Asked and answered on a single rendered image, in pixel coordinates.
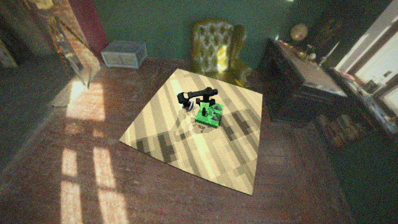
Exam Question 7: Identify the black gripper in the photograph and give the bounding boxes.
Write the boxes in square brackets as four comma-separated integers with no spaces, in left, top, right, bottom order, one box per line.
[196,97,215,107]

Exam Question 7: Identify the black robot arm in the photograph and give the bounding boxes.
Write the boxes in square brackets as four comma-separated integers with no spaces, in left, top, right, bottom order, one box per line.
[177,86,218,108]

